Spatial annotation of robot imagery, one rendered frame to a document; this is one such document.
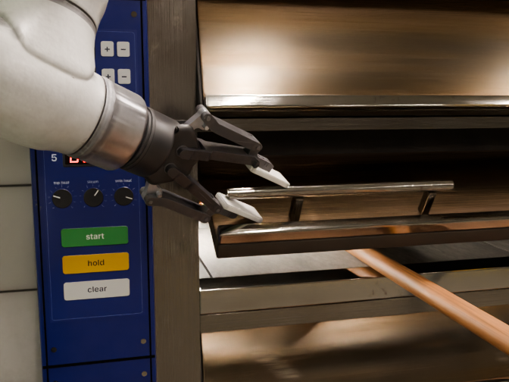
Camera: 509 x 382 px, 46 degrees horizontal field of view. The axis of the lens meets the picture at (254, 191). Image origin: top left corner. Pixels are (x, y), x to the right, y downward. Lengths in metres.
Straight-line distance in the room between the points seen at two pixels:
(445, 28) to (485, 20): 0.08
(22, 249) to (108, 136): 0.33
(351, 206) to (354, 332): 0.26
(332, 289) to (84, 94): 0.55
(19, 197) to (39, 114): 0.33
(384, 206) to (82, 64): 0.50
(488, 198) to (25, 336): 0.72
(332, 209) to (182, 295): 0.26
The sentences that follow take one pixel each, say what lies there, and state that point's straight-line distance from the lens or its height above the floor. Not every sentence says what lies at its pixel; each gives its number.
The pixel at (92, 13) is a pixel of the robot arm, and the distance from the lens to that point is 0.64.
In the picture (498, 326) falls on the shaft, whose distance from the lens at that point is 0.78.
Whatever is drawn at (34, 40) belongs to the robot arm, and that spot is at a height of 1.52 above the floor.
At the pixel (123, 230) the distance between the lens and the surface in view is 0.87.
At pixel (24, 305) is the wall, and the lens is 0.93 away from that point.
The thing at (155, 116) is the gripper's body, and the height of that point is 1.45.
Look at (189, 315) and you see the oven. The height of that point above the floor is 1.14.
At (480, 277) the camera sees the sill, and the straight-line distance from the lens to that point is 1.12.
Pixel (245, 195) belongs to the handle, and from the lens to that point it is 0.79.
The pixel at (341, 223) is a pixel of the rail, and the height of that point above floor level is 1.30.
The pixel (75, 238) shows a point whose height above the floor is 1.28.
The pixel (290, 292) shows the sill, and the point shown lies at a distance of 0.97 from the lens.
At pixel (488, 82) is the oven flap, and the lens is 1.06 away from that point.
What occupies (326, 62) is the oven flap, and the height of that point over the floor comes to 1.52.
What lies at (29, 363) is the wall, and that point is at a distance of 0.97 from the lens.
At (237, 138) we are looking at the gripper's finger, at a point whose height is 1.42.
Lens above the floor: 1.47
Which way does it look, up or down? 9 degrees down
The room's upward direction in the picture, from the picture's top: straight up
